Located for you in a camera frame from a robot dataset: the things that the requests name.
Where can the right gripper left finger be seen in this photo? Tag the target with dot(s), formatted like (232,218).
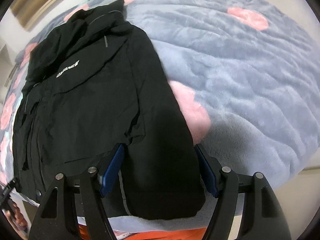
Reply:
(56,217)

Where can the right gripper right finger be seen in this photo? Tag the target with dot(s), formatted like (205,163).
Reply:
(262,216)

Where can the black hooded jacket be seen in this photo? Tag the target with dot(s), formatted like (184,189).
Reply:
(93,83)

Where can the person's left hand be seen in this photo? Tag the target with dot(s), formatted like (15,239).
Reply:
(17,221)

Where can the orange cloth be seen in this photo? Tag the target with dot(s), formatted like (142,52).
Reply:
(193,234)

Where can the grey blanket with pink clouds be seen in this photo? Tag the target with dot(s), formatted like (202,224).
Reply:
(245,77)

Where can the white bookshelf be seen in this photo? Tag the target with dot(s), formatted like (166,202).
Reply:
(7,65)

